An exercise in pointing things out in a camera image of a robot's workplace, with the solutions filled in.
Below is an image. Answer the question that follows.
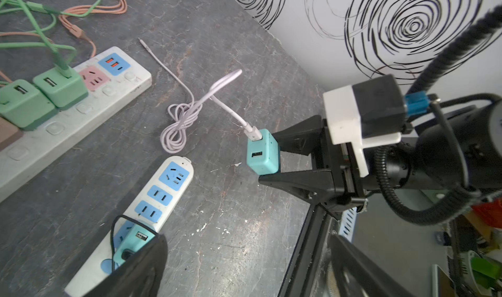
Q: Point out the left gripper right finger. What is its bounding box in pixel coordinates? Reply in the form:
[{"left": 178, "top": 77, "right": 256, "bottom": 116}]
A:
[{"left": 330, "top": 235, "right": 408, "bottom": 296}]

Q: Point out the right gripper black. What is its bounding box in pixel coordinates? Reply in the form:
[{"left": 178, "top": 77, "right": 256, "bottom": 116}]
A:
[{"left": 258, "top": 115, "right": 369, "bottom": 221}]

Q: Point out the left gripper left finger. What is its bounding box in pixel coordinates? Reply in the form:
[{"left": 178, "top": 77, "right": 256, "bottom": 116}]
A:
[{"left": 86, "top": 235, "right": 168, "bottom": 297}]

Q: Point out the teal charger black cable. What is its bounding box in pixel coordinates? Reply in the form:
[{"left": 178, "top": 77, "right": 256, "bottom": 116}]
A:
[{"left": 109, "top": 214, "right": 159, "bottom": 273}]

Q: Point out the white blue power strip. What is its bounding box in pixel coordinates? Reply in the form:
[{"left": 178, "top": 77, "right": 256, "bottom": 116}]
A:
[{"left": 65, "top": 156, "right": 194, "bottom": 296}]

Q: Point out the white multicolour power strip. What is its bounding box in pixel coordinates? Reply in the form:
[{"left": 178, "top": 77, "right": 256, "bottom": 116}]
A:
[{"left": 1, "top": 47, "right": 152, "bottom": 200}]

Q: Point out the small green charger plug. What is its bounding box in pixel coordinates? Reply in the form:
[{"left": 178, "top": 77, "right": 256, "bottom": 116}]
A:
[{"left": 33, "top": 68, "right": 88, "bottom": 111}]

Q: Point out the light green charger plug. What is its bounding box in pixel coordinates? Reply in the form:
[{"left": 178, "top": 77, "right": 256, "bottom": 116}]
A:
[{"left": 1, "top": 79, "right": 58, "bottom": 131}]

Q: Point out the pink charger plug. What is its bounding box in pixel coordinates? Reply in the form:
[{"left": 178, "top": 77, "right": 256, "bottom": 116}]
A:
[{"left": 0, "top": 117, "right": 23, "bottom": 151}]

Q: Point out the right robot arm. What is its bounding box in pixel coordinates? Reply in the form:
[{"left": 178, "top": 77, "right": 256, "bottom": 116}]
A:
[{"left": 259, "top": 6, "right": 501, "bottom": 226}]

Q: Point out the white slotted cable duct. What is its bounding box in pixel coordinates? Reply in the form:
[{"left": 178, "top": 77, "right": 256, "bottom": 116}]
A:
[{"left": 338, "top": 208, "right": 358, "bottom": 243}]

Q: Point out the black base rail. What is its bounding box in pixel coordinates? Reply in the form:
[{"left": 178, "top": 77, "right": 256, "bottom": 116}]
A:
[{"left": 278, "top": 205, "right": 341, "bottom": 296}]

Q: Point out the pink charger cable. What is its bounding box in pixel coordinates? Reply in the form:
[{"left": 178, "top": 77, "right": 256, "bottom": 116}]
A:
[{"left": 0, "top": 0, "right": 129, "bottom": 85}]

